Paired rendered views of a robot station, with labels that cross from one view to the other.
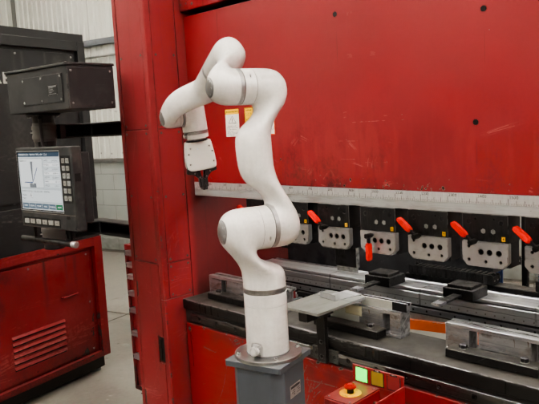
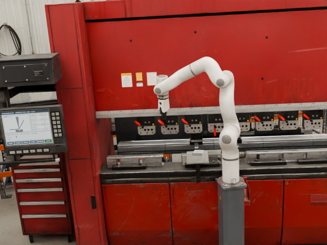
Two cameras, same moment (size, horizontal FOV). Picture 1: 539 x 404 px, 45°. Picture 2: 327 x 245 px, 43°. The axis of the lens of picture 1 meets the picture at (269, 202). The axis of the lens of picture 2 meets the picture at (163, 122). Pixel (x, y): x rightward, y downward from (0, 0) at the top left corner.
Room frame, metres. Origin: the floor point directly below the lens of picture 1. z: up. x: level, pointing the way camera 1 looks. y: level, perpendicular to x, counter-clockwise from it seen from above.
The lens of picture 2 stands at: (0.03, 2.19, 2.31)
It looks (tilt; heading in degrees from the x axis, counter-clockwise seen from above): 17 degrees down; 318
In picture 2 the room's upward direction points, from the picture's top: 3 degrees counter-clockwise
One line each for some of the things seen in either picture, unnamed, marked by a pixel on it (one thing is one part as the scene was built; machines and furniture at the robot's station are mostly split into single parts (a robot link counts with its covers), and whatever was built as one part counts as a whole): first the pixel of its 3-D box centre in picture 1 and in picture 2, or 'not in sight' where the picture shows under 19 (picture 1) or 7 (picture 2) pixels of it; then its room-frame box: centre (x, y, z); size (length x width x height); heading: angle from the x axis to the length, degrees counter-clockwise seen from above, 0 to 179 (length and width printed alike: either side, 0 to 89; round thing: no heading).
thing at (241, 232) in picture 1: (252, 249); (229, 143); (1.76, 0.06, 1.30); 0.19 x 0.12 x 0.24; 117
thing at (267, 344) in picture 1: (266, 322); (230, 169); (1.78, 0.03, 1.09); 0.19 x 0.19 x 0.18
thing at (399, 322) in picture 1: (361, 314); (203, 158); (2.36, -0.32, 0.92); 0.39 x 0.06 x 0.10; 44
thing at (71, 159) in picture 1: (56, 187); (35, 129); (2.88, 0.94, 1.42); 0.45 x 0.12 x 0.36; 49
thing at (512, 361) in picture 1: (492, 360); (268, 162); (1.92, -0.66, 0.89); 0.30 x 0.05 x 0.03; 44
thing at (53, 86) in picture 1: (65, 161); (29, 113); (2.97, 0.92, 1.53); 0.51 x 0.25 x 0.85; 49
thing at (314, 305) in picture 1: (322, 302); (197, 157); (2.29, -0.17, 1.00); 0.26 x 0.18 x 0.01; 134
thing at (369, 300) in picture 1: (376, 302); (212, 151); (2.29, -0.37, 0.99); 0.14 x 0.01 x 0.03; 44
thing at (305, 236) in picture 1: (301, 220); (170, 123); (2.56, -0.12, 1.26); 0.15 x 0.09 x 0.17; 44
